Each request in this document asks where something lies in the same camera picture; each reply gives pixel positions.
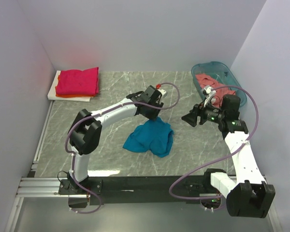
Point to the blue t-shirt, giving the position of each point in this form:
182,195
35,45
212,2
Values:
154,135

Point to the aluminium frame rail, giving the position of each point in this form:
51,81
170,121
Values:
31,187

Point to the folded magenta t-shirt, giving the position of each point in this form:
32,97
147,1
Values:
84,82

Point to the teal plastic basket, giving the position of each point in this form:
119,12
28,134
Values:
222,74

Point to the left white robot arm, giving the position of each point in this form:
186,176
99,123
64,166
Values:
85,132

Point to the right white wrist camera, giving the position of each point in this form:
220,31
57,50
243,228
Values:
209,93

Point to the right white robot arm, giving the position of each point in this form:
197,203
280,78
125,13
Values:
249,195

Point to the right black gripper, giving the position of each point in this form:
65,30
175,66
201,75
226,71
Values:
198,109

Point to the salmon pink t-shirt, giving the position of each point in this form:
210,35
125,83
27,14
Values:
205,80

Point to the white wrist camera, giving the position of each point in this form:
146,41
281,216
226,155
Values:
209,93
162,91

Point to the folded white t-shirt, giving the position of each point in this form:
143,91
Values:
52,93

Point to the black base beam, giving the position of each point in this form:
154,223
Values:
148,189

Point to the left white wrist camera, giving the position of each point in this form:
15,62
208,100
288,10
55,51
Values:
162,91

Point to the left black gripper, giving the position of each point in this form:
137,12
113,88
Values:
153,116

